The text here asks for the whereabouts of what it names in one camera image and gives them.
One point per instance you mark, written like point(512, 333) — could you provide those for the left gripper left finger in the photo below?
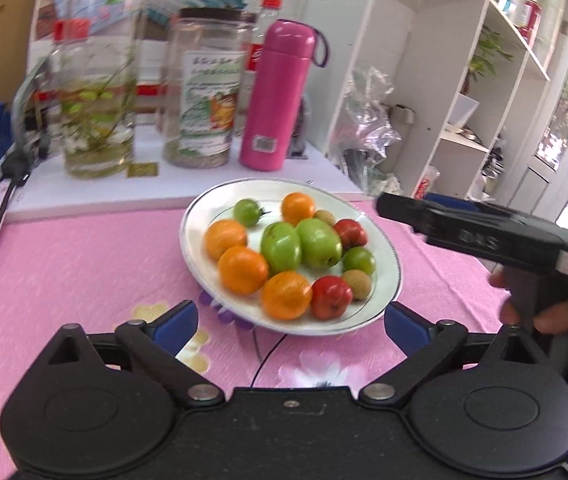
point(152, 349)

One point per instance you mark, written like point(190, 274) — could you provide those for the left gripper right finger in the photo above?
point(430, 349)

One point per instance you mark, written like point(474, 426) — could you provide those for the tan longan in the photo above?
point(325, 216)
point(359, 282)

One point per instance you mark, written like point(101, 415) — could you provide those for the red apple back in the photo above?
point(331, 296)

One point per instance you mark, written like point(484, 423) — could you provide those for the red apple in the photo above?
point(351, 234)
point(331, 296)

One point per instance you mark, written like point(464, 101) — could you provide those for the round green fruit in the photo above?
point(359, 258)

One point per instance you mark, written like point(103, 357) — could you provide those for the orange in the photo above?
point(223, 235)
point(296, 207)
point(242, 270)
point(286, 296)

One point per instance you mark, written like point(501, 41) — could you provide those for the red apple front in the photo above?
point(351, 234)

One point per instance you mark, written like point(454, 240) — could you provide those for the large green mango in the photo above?
point(321, 246)

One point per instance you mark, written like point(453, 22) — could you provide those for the small green persimmon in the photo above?
point(248, 212)

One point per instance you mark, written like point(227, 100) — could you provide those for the person's right hand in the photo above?
point(552, 321)

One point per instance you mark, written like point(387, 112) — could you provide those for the pink floral tablecloth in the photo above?
point(99, 271)

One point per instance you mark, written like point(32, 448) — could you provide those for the white board platform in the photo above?
point(51, 193)

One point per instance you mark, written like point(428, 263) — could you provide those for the white ceramic plate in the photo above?
point(217, 204)

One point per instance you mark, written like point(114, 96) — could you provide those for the white shelf unit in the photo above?
point(459, 65)

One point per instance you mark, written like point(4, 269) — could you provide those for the crumpled clear plastic bag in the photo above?
point(363, 131)

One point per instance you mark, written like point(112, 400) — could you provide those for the pink thermos bottle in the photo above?
point(288, 52)

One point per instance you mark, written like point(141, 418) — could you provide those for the plastic bottle with plant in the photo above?
point(95, 84)

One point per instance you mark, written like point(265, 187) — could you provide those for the clear jar with label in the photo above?
point(205, 63)

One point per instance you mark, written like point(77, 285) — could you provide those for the tall clear glass vase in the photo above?
point(99, 5)

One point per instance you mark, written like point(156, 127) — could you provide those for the grey metal bracket left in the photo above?
point(32, 140)

